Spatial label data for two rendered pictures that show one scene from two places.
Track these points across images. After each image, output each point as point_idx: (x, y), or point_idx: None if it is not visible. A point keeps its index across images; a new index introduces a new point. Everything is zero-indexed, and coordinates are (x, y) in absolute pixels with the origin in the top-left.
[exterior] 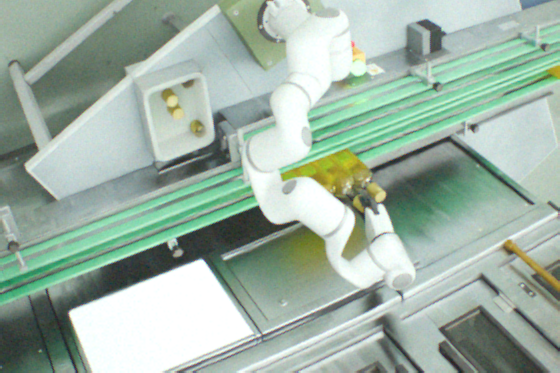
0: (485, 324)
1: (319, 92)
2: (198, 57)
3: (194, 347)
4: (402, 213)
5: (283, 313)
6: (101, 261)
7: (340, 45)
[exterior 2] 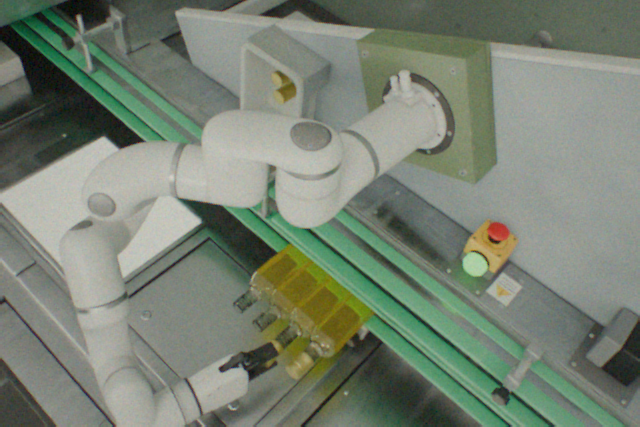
0: None
1: (202, 195)
2: (338, 68)
3: None
4: (348, 423)
5: (128, 320)
6: (142, 132)
7: (285, 184)
